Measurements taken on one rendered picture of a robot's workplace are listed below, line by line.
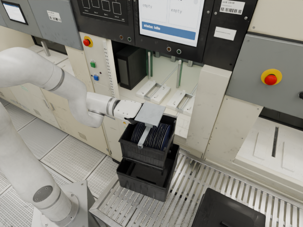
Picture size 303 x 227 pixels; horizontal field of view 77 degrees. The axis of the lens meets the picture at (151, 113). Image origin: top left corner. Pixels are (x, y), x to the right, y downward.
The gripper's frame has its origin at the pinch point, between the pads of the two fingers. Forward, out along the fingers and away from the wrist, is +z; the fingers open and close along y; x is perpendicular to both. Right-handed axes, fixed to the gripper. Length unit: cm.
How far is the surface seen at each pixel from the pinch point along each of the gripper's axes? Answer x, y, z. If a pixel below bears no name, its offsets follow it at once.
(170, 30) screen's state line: 26.5, -27.0, -0.3
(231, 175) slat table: -49, -15, 47
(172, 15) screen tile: 32.8, -26.8, 0.4
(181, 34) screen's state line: 26.2, -26.0, 4.9
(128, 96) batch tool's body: -38, -51, -37
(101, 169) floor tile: -125, -26, -64
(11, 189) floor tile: -125, 23, -137
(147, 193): -44.8, 13.6, 3.7
